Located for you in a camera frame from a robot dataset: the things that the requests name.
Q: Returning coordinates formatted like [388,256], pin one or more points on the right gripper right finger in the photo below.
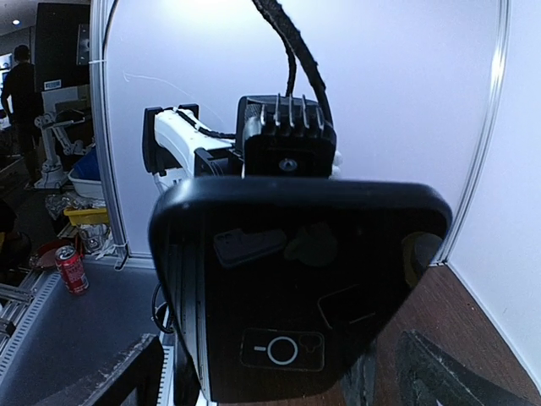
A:
[427,375]

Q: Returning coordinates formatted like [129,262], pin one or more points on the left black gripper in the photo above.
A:
[277,136]

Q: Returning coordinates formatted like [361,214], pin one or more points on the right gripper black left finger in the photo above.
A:
[132,377]

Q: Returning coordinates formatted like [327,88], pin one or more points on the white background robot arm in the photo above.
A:
[53,130]

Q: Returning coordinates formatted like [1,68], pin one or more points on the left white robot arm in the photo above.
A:
[171,136]

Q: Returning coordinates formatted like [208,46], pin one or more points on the red soda can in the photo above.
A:
[71,269]

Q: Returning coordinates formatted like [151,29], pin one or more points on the yellow plastic crate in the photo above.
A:
[90,216]

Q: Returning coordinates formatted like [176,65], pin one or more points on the blue plastic bin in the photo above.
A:
[85,176]

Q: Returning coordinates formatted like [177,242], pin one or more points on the person in black clothes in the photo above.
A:
[23,105]

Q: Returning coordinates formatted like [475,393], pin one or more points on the aluminium front rail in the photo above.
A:
[23,308]

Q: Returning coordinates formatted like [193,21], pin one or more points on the left aluminium frame post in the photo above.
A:
[497,75]

